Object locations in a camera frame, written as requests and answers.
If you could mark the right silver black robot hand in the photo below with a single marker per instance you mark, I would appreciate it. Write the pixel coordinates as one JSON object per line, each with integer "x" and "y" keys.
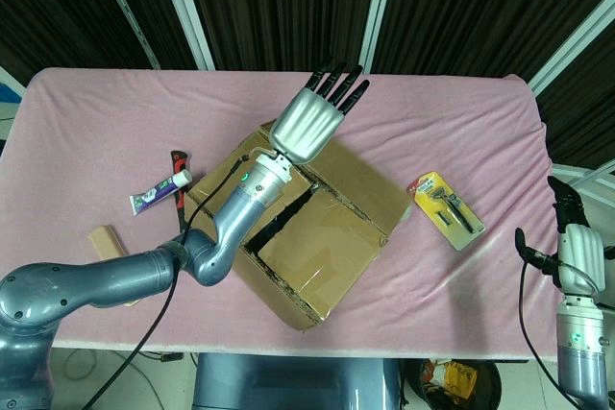
{"x": 581, "y": 256}

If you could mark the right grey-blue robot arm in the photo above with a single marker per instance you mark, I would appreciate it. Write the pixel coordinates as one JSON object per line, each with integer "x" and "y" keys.
{"x": 581, "y": 347}

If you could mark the yellow snack wrapper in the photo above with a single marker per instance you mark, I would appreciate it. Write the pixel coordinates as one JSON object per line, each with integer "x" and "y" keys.
{"x": 459, "y": 374}

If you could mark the black trash bin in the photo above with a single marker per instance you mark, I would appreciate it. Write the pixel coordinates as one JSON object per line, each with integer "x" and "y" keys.
{"x": 490, "y": 381}

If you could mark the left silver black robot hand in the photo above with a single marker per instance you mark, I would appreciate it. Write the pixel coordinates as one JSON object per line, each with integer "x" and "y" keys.
{"x": 305, "y": 127}

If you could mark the white frame post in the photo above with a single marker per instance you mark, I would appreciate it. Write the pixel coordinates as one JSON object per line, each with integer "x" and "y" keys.
{"x": 185, "y": 11}
{"x": 572, "y": 47}
{"x": 377, "y": 11}

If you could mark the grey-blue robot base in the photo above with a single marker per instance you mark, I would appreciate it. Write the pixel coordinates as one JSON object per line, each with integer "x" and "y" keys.
{"x": 298, "y": 381}

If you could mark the thin grey frame rail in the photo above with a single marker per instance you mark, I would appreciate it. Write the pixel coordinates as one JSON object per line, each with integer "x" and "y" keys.
{"x": 126, "y": 9}

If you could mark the yellow razor blister pack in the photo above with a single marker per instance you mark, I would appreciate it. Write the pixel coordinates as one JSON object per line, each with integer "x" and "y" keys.
{"x": 447, "y": 210}

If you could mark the beige flat oblong case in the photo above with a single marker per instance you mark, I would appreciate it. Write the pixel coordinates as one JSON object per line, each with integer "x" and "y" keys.
{"x": 108, "y": 239}

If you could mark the purple white toothpaste tube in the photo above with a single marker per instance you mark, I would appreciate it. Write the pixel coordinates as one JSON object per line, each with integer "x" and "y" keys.
{"x": 156, "y": 194}

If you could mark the brown cardboard shipping box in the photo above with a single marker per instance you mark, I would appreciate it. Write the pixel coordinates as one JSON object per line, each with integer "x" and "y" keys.
{"x": 327, "y": 247}

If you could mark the pink table cloth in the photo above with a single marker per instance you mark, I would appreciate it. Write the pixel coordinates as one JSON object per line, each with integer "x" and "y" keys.
{"x": 432, "y": 117}

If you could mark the red black claw hammer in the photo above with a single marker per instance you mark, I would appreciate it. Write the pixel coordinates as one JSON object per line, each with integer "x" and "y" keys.
{"x": 179, "y": 160}

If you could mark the white low frame rail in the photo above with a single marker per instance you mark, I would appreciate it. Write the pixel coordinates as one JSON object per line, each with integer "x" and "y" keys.
{"x": 603, "y": 175}

